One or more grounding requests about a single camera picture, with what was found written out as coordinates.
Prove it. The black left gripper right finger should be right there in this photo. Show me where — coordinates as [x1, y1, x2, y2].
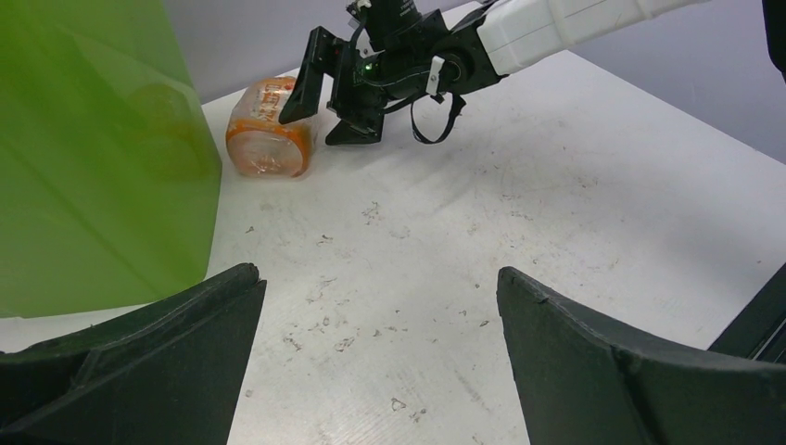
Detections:
[497, 267, 785, 444]

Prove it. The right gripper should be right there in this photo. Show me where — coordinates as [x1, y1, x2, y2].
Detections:
[279, 24, 455, 146]

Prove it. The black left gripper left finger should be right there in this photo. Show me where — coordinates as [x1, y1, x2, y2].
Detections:
[1, 263, 266, 444]

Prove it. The large orange label bottle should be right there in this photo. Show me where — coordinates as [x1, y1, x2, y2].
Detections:
[225, 76, 316, 177]

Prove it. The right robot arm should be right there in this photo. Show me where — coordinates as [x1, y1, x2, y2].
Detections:
[279, 0, 683, 146]

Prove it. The green plastic bin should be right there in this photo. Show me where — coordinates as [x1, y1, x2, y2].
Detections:
[1, 1, 222, 318]

